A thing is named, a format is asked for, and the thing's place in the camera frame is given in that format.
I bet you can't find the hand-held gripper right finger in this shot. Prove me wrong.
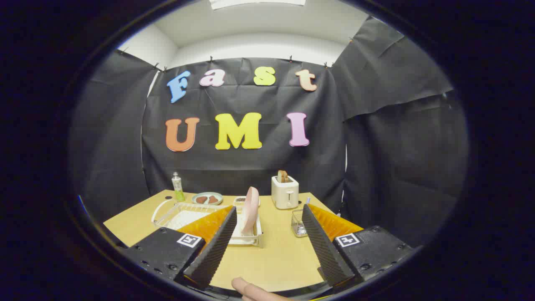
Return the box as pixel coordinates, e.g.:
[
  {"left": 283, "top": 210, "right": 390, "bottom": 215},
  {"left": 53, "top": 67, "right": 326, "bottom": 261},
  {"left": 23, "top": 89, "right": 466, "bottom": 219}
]
[{"left": 301, "top": 204, "right": 413, "bottom": 288}]

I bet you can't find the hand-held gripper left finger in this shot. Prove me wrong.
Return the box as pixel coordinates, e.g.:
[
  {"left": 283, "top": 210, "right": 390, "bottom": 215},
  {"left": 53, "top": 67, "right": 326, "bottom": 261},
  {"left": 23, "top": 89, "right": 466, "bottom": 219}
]
[{"left": 120, "top": 205, "right": 237, "bottom": 290}]

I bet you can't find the metal wire basket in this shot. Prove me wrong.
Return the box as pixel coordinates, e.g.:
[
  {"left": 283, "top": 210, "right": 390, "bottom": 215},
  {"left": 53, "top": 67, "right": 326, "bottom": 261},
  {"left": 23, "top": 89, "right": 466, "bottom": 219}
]
[{"left": 291, "top": 208, "right": 310, "bottom": 238}]

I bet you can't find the white wire dish rack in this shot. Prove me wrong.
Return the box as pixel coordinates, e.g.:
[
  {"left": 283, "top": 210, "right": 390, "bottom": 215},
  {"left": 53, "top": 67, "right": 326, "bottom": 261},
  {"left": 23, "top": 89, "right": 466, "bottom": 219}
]
[{"left": 151, "top": 198, "right": 264, "bottom": 248}]

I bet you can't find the pink plate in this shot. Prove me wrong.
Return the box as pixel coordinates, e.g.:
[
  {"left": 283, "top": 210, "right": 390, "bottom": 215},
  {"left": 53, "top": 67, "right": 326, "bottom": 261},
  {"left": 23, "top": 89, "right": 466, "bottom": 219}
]
[{"left": 242, "top": 186, "right": 260, "bottom": 237}]

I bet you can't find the light green plate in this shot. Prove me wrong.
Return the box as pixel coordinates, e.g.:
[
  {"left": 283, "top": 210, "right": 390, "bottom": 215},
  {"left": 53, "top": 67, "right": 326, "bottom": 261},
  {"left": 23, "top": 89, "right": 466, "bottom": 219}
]
[{"left": 192, "top": 192, "right": 223, "bottom": 206}]

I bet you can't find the white plastic drip tray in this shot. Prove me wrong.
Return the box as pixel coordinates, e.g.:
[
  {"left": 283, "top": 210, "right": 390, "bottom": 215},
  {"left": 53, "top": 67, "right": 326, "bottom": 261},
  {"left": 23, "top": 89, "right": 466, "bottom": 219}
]
[{"left": 165, "top": 209, "right": 257, "bottom": 245}]

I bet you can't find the white divided seed tray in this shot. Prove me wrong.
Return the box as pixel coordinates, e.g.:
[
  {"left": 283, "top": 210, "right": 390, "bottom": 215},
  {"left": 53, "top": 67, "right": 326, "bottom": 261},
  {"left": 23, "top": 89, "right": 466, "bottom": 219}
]
[{"left": 233, "top": 196, "right": 260, "bottom": 208}]

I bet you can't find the white toaster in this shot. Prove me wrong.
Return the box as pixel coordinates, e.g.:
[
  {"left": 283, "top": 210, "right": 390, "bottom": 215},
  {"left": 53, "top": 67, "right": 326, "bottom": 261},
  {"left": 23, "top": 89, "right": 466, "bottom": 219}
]
[{"left": 271, "top": 176, "right": 300, "bottom": 210}]

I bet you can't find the green liquid bottle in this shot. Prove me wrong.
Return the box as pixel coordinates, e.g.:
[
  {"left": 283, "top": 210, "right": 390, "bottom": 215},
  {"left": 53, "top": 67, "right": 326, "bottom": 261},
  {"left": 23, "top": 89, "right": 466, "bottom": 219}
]
[{"left": 172, "top": 172, "right": 185, "bottom": 202}]

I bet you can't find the black backdrop cloth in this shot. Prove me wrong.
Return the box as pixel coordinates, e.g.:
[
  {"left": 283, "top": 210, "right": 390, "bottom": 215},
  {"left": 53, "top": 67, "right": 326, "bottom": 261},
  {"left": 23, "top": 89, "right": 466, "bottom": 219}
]
[{"left": 69, "top": 17, "right": 469, "bottom": 247}]

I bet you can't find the white ceiling light panel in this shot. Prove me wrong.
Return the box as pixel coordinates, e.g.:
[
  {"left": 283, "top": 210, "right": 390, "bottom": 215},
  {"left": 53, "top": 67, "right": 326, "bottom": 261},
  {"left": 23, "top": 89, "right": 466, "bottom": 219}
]
[{"left": 209, "top": 0, "right": 306, "bottom": 10}]

